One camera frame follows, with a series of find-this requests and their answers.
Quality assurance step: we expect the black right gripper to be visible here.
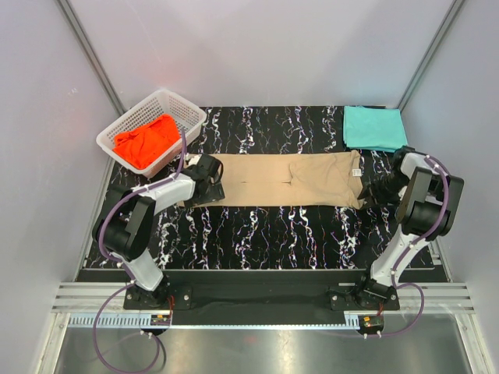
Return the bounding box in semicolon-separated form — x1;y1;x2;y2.
358;171;409;211

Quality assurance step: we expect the beige t shirt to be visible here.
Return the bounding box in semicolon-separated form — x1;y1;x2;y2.
193;151;364;210

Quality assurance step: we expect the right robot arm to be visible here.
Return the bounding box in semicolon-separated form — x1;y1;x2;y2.
352;146;465;309

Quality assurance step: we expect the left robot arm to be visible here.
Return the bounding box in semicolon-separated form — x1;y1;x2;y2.
92;154;225;309

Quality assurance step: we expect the folded teal t shirt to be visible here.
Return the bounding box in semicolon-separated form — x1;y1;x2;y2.
343;106;408;152

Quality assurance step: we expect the white plastic laundry basket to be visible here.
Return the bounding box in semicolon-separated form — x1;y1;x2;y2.
96;89;207;178

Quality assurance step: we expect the orange t shirt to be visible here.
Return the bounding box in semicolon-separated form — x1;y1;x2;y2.
113;115;181;170

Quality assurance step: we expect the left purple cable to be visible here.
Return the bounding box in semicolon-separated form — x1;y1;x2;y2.
93;128;188;371

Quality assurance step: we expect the aluminium frame rail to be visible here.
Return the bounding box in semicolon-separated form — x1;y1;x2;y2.
51;282;125;312

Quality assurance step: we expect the white slotted cable duct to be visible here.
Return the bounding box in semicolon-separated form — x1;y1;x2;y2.
69;312;359;330

